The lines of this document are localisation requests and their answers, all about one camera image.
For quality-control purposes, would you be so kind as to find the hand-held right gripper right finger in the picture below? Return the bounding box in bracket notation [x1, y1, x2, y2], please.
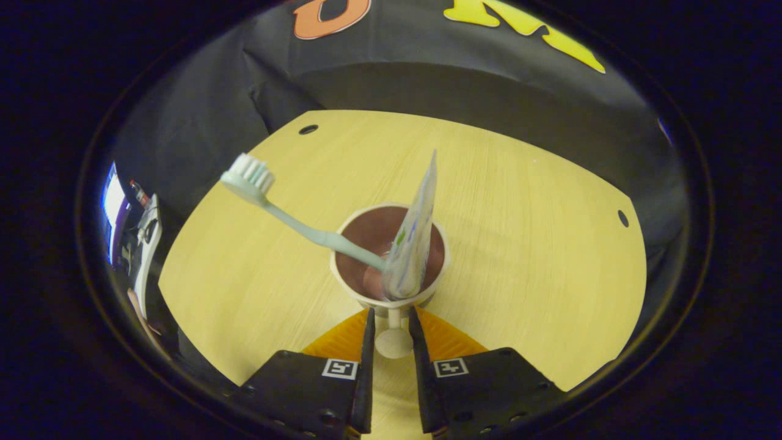
[407, 306, 567, 438]

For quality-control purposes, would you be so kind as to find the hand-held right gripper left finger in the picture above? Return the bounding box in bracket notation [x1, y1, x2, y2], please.
[231, 307, 376, 439]

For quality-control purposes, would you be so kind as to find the white toothpaste tube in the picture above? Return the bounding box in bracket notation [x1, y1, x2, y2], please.
[382, 150, 439, 301]

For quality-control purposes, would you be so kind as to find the beige cup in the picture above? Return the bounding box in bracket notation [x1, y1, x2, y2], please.
[330, 202, 451, 359]

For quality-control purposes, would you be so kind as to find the pale green toothbrush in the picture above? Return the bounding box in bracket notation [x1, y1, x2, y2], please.
[220, 153, 387, 273]

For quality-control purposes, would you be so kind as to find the wooden desktop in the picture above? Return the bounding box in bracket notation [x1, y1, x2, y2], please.
[158, 110, 648, 440]

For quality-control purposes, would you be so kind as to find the white device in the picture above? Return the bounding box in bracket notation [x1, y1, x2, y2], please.
[125, 194, 163, 318]

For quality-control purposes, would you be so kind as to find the black backdrop cloth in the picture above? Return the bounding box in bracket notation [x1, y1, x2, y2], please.
[113, 0, 691, 257]

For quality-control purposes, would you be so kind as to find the lit screen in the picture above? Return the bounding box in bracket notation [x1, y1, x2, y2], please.
[101, 162, 129, 265]

